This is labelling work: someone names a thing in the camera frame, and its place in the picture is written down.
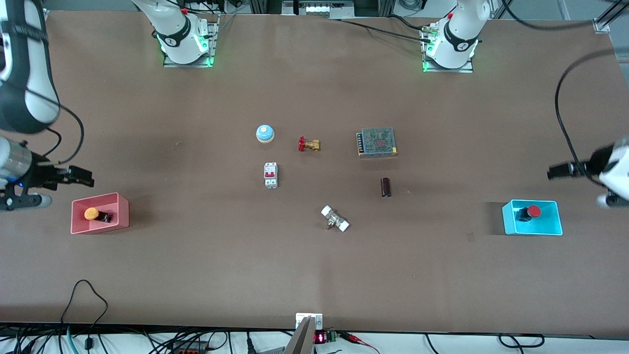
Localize metal mesh power supply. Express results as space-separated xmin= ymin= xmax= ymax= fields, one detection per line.
xmin=356 ymin=127 xmax=399 ymax=158

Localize black flat-looped cable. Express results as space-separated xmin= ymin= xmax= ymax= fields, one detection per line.
xmin=498 ymin=333 xmax=545 ymax=349

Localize red push button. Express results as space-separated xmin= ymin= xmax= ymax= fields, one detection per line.
xmin=514 ymin=205 xmax=543 ymax=222

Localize black cable to arm base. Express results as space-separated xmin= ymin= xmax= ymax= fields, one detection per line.
xmin=334 ymin=19 xmax=435 ymax=42

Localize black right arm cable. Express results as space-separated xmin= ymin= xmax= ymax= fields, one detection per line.
xmin=42 ymin=93 xmax=85 ymax=165

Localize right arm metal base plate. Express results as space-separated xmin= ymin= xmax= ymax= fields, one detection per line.
xmin=162 ymin=14 xmax=219 ymax=68

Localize pink plastic bin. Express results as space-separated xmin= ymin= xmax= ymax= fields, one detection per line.
xmin=70 ymin=192 xmax=130 ymax=235

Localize red clip lead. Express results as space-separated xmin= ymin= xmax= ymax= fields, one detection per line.
xmin=339 ymin=332 xmax=380 ymax=354

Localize black looped cable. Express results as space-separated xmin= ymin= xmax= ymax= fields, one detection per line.
xmin=60 ymin=279 xmax=109 ymax=347

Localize long black hanging cable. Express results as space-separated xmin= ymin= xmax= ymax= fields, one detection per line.
xmin=501 ymin=0 xmax=629 ymax=31

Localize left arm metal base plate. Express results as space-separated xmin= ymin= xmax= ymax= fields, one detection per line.
xmin=422 ymin=25 xmax=475 ymax=73

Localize white metal bracket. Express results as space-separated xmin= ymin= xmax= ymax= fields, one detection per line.
xmin=295 ymin=313 xmax=323 ymax=330

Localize yellow push button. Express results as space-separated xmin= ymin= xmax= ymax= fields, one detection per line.
xmin=84 ymin=207 xmax=114 ymax=223

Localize aluminium frame rail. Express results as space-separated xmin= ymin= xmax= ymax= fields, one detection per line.
xmin=282 ymin=0 xmax=355 ymax=19

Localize blue plastic bin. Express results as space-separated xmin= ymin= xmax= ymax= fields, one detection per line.
xmin=502 ymin=199 xmax=564 ymax=236

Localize silver valve white caps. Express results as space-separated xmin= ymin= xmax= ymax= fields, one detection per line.
xmin=320 ymin=205 xmax=350 ymax=233

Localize grey metal pole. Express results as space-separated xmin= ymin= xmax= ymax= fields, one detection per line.
xmin=284 ymin=316 xmax=316 ymax=354

